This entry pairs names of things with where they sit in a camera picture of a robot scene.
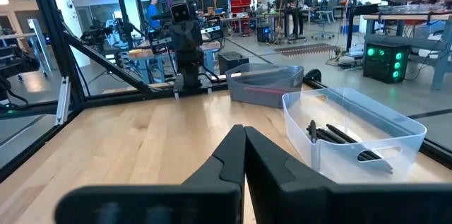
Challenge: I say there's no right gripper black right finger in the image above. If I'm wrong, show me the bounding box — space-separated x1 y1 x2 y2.
245 126 452 224

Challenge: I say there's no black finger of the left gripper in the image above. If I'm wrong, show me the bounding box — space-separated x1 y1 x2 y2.
168 22 187 53
185 22 205 53

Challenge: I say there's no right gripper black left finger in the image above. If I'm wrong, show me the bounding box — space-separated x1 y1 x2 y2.
54 124 247 224

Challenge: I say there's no black pen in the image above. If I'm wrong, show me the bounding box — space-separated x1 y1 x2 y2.
316 128 349 146
307 132 335 145
306 119 319 144
326 124 384 161

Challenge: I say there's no pink-red pencil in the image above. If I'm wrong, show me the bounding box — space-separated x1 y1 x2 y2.
242 86 287 96

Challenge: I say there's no red tool cabinet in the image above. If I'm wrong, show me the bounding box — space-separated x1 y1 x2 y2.
228 0 253 37

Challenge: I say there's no clear plastic bin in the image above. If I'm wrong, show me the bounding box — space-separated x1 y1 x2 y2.
281 86 428 184

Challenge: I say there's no wooden workstation table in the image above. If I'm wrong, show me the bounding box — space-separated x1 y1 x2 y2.
127 39 222 86

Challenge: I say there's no small black floor box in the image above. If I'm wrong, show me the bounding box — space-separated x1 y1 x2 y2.
218 51 250 76

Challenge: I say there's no smoky grey plastic bin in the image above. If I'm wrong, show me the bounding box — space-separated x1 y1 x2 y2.
225 63 305 109

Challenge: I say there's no striped floor mat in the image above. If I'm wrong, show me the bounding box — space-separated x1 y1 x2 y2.
273 42 335 58

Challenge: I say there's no grey office chair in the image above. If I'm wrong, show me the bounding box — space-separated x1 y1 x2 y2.
311 0 337 40

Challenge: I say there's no black computer with green fans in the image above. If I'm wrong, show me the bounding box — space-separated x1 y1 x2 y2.
362 41 411 84

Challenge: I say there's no grey-blue workbench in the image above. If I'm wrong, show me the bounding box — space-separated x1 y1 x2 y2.
362 11 452 91

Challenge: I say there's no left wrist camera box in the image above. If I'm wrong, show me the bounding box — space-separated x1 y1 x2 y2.
169 0 194 25

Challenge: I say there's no silver frame bracket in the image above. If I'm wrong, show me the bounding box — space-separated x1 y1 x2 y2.
54 76 72 126

